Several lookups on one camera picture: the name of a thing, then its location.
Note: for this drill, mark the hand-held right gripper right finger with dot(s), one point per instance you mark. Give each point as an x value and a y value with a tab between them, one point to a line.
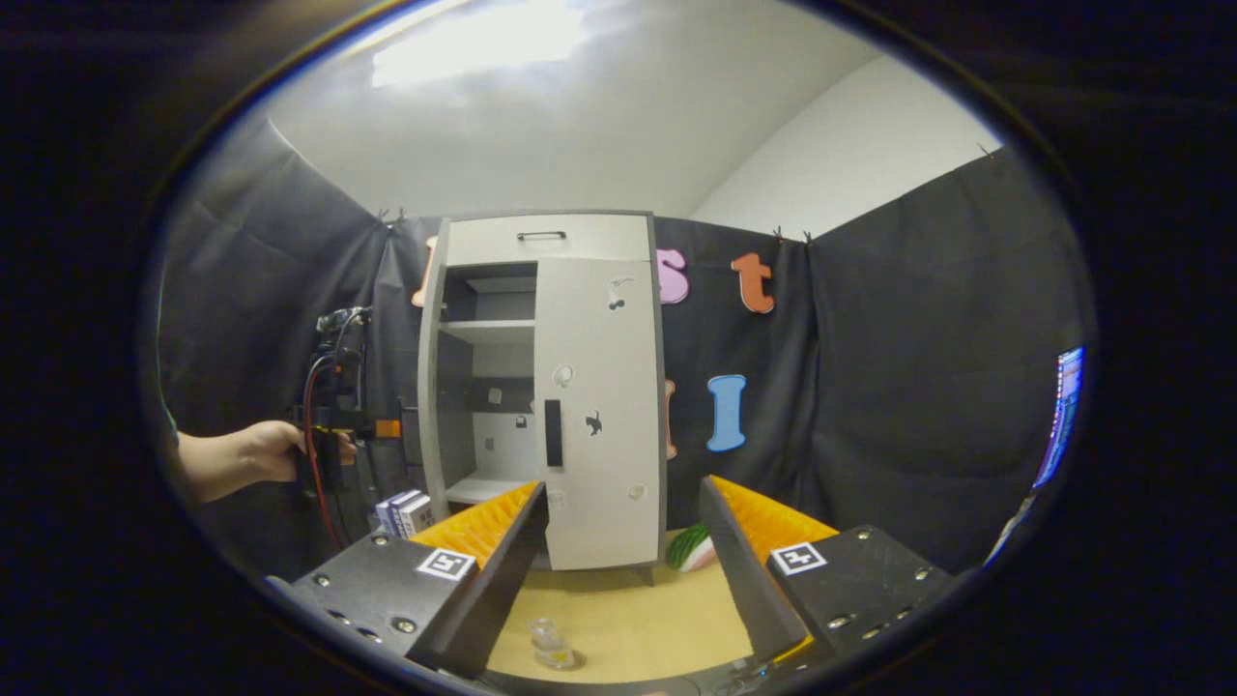
749	570

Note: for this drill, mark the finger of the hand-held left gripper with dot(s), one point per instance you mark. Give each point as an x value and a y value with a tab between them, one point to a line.
388	428

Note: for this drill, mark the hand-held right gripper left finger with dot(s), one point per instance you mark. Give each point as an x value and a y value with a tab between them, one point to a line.
483	590

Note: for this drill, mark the clear glass bottle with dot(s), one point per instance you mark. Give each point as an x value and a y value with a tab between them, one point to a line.
551	643

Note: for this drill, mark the white cabinet shelf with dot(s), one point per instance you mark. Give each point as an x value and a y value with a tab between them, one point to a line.
488	331
488	486

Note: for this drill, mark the white and grey cabinet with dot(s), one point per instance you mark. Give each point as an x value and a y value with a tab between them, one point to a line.
503	387

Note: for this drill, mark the white cabinet drawer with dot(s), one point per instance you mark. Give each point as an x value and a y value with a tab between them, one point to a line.
599	242

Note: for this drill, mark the toy watermelon slice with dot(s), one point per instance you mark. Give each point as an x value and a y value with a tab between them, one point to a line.
688	549

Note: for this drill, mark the blue and white box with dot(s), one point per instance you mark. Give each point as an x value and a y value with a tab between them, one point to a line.
389	510
419	512

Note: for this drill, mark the black backdrop cloth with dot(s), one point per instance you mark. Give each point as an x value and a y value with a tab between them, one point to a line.
918	367

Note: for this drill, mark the computer monitor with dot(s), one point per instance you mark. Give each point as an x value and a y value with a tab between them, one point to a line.
1061	416

